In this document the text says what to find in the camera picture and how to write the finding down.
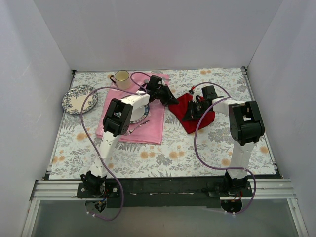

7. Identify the silver fork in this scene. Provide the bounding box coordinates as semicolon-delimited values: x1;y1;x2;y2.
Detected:
125;120;150;136

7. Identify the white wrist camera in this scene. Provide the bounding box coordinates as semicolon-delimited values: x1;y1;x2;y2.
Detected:
160;77;170;85
192;91;202;103

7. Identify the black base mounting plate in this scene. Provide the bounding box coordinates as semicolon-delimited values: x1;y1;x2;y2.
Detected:
77;176;252;208

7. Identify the pink cloth placemat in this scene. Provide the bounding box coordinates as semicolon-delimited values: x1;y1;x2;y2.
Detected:
96;73;167;145

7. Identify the blue floral plate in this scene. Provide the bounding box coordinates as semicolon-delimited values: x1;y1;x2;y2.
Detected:
62;85;98;115

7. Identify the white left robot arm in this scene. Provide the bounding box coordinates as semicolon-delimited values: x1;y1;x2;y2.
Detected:
80;75;178;198

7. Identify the red cloth napkin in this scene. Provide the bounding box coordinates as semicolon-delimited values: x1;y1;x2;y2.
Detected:
168;93;211;134

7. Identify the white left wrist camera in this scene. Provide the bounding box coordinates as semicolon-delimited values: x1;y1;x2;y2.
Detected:
160;77;170;85

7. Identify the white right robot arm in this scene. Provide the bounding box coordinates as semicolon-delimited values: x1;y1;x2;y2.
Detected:
184;83;265;196

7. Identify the green rimmed white plate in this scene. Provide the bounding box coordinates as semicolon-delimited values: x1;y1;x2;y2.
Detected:
130;104;150;124

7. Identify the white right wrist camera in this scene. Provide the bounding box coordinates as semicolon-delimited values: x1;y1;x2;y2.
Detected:
192;91;202;103

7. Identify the aluminium frame rail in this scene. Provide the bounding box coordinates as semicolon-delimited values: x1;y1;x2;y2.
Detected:
22;177;309;237

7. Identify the cream enamel mug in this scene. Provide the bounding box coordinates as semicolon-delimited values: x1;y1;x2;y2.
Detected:
110;70;131;90

